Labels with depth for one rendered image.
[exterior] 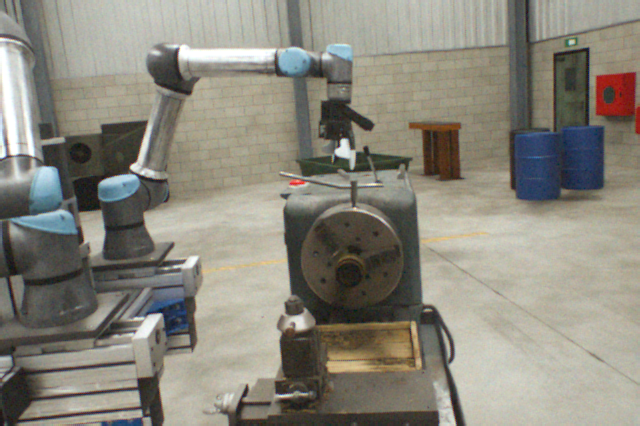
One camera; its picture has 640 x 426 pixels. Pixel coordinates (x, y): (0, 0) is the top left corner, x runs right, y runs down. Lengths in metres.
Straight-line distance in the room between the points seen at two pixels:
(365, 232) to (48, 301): 0.88
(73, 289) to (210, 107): 10.34
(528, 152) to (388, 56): 5.08
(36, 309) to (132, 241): 0.51
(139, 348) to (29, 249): 0.30
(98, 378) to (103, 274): 0.52
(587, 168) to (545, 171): 0.91
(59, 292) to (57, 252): 0.08
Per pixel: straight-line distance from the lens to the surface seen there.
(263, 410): 1.20
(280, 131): 11.60
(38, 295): 1.28
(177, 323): 1.74
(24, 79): 1.16
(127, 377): 1.28
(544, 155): 7.91
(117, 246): 1.72
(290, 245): 1.87
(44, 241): 1.25
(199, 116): 11.52
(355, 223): 1.67
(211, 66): 1.57
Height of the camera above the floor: 1.56
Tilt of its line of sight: 11 degrees down
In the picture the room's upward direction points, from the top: 5 degrees counter-clockwise
